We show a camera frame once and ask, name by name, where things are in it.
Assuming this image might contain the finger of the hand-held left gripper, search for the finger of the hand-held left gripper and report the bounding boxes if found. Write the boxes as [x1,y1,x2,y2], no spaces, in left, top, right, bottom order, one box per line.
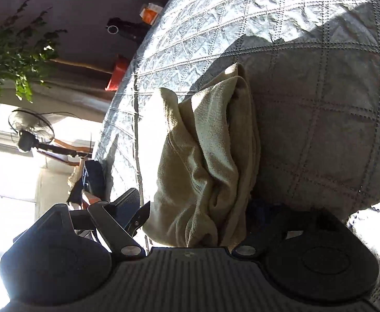
[128,201,152,236]

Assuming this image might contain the orange and beige garment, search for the orange and beige garment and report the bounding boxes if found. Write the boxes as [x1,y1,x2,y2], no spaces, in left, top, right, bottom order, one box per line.
[80,193,101,207]

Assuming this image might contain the black speaker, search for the black speaker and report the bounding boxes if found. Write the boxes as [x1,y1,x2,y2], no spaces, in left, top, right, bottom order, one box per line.
[106,17,148,43]

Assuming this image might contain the white garment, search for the white garment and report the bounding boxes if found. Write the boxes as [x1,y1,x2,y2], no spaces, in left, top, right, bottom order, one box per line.
[68,169,84,189]

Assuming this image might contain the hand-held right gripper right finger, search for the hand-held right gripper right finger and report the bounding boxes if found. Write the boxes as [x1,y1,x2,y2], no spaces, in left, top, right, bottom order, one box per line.
[232,201,346,257]

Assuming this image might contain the grey quilted bedspread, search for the grey quilted bedspread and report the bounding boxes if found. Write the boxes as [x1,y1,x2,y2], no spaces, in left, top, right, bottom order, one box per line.
[93,0,380,312]

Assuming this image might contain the beige towel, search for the beige towel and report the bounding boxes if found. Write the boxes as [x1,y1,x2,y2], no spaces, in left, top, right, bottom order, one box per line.
[142,62,262,248]

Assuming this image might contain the beige curtain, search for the beige curtain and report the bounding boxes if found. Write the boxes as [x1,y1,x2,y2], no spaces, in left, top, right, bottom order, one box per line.
[31,68,113,114]

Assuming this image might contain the green tree in red pot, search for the green tree in red pot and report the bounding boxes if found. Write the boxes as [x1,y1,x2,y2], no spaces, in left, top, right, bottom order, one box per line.
[0,0,130,103]

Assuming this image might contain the black standing fan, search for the black standing fan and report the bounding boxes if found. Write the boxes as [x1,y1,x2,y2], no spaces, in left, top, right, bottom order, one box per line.
[8,108,95,160]

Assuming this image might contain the orange and white box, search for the orange and white box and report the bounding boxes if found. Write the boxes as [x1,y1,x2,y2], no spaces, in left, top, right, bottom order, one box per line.
[140,3,163,25]

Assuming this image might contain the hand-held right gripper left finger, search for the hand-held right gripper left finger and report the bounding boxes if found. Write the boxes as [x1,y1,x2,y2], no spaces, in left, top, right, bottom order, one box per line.
[13,188,146,262]

